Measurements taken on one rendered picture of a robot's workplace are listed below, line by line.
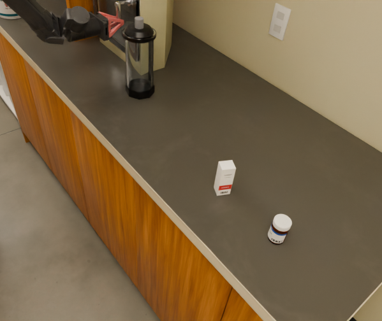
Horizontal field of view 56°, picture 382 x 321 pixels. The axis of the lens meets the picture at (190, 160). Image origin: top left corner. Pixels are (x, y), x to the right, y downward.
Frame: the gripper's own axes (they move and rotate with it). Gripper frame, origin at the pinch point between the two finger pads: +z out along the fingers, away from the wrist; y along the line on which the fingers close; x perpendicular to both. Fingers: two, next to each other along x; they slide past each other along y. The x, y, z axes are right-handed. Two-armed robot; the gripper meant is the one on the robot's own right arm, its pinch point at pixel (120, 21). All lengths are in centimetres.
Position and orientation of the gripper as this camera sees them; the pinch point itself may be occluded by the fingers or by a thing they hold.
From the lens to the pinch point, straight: 136.5
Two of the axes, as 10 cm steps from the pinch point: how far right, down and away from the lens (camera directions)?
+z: 7.7, -3.9, 5.1
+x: -0.9, 7.3, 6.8
